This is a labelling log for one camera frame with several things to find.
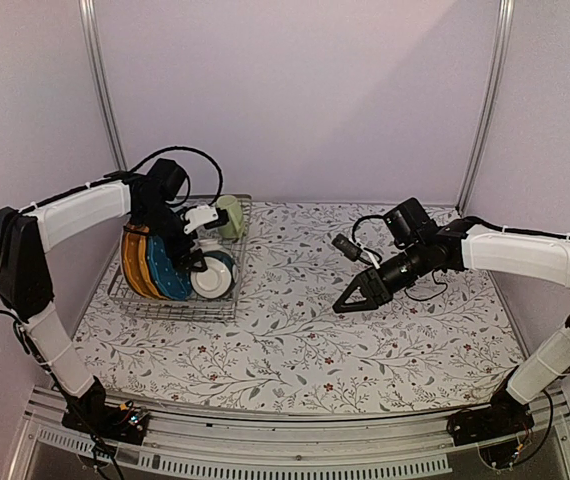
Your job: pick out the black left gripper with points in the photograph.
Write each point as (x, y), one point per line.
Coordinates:
(174, 249)

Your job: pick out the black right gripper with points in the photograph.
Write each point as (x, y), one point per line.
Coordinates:
(372, 287)

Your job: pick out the white inside dark bowl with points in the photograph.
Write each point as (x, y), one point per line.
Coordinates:
(219, 278)

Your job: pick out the blue bottom plate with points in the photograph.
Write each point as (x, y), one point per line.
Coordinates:
(170, 283)

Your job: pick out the pale green mug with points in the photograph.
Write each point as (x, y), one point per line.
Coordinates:
(234, 229)

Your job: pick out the mustard yellow plate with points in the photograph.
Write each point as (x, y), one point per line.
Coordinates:
(129, 262)
(151, 288)

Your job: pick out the teal ceramic bowl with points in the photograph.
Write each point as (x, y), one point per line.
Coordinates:
(210, 245)

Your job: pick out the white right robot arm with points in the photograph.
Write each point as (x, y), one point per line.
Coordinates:
(532, 268)

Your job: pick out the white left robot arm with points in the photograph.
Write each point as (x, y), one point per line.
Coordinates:
(29, 234)

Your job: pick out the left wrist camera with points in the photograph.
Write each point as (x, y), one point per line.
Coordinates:
(205, 216)

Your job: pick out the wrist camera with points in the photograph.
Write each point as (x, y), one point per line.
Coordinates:
(356, 251)
(205, 216)

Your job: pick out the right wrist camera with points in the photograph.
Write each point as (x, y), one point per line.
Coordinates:
(356, 251)

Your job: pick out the wire dish rack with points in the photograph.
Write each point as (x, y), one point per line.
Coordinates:
(195, 307)

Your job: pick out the aluminium front rail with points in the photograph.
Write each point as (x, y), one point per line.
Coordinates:
(186, 441)

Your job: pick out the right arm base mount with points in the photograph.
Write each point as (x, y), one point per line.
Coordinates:
(504, 416)

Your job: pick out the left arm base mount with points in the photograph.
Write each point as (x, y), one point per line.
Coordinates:
(90, 413)

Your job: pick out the right aluminium frame post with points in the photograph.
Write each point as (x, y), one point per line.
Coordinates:
(496, 69)

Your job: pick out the aluminium frame post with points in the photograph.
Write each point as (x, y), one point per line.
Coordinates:
(496, 69)
(90, 27)

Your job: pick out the left aluminium frame post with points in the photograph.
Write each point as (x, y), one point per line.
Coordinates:
(90, 27)

